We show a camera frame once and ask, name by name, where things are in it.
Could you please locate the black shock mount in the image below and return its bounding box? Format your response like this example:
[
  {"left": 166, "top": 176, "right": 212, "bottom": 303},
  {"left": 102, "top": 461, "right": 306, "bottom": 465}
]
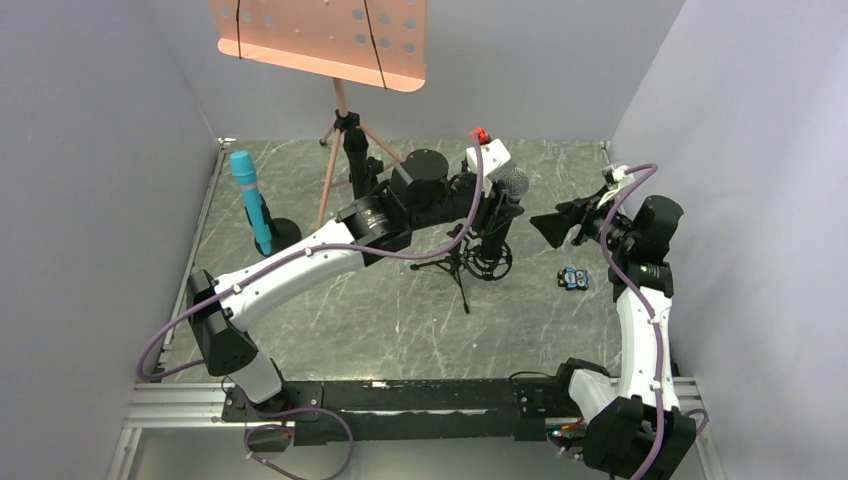
[{"left": 410, "top": 221, "right": 513, "bottom": 314}]

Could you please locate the black microphone orange ring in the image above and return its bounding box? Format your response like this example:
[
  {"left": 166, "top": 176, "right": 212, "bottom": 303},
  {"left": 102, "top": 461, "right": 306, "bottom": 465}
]
[{"left": 343, "top": 125, "right": 372, "bottom": 200}]

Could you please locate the small black mic stand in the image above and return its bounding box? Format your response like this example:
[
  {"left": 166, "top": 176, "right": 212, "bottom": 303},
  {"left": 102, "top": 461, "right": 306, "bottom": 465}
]
[{"left": 253, "top": 196, "right": 302, "bottom": 257}]

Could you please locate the blue microphone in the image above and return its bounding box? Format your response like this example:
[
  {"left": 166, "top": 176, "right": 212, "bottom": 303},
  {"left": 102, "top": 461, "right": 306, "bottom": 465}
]
[{"left": 230, "top": 150, "right": 273, "bottom": 256}]

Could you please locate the black round-base mic stand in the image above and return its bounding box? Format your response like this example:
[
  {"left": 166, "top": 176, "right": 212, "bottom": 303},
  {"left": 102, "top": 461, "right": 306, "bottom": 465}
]
[{"left": 362, "top": 156, "right": 384, "bottom": 195}]

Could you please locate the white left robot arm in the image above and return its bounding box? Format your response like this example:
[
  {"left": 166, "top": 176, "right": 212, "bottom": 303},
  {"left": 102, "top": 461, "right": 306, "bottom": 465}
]
[{"left": 186, "top": 144, "right": 529, "bottom": 404}]

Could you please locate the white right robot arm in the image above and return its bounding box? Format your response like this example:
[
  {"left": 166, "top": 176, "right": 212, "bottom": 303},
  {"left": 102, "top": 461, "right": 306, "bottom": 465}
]
[{"left": 530, "top": 188, "right": 696, "bottom": 479}]

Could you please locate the pink music stand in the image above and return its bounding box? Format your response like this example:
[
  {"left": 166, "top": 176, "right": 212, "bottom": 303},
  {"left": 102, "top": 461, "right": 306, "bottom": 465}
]
[{"left": 208, "top": 0, "right": 428, "bottom": 225}]

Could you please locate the blue owl block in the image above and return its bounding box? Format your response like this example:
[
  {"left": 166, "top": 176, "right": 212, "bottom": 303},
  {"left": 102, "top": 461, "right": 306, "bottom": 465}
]
[{"left": 557, "top": 267, "right": 590, "bottom": 291}]

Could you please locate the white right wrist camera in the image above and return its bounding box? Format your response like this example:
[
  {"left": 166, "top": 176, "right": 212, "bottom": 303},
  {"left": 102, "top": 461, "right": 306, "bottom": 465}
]
[{"left": 599, "top": 165, "right": 635, "bottom": 205}]

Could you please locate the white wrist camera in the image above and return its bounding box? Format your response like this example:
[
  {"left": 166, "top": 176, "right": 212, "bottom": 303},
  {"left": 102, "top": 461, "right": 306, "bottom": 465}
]
[
  {"left": 466, "top": 127, "right": 516, "bottom": 196},
  {"left": 599, "top": 165, "right": 635, "bottom": 205}
]

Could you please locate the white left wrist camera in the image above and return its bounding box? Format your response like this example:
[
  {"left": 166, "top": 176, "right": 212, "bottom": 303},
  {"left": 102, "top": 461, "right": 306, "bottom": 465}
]
[{"left": 466, "top": 127, "right": 516, "bottom": 196}]

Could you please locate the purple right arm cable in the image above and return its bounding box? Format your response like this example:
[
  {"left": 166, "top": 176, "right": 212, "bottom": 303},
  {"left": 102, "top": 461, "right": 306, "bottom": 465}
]
[{"left": 546, "top": 162, "right": 710, "bottom": 480}]

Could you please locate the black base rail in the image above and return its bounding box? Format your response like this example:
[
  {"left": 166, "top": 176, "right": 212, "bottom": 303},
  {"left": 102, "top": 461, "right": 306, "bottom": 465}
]
[{"left": 221, "top": 376, "right": 581, "bottom": 446}]

